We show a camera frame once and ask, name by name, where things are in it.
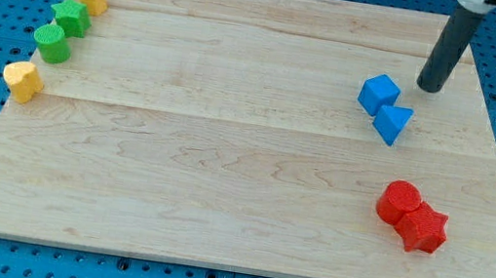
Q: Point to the blue triangular prism block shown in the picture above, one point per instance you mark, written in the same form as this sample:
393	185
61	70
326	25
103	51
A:
390	121

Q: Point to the green cylinder block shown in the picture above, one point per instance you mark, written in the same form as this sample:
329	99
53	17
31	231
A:
51	42

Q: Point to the wooden board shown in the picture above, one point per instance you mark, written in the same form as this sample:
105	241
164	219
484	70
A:
227	134

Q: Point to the green star block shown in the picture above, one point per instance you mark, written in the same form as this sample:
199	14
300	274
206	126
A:
73	17

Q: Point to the red star block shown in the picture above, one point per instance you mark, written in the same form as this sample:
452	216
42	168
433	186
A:
422	229

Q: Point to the red cylinder block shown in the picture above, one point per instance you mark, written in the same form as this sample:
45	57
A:
398	198

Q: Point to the blue cube block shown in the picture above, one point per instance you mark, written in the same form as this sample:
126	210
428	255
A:
376	92

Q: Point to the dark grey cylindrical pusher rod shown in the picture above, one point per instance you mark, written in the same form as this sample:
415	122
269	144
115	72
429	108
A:
453	41

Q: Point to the yellow heart block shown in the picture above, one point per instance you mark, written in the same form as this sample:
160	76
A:
23	80

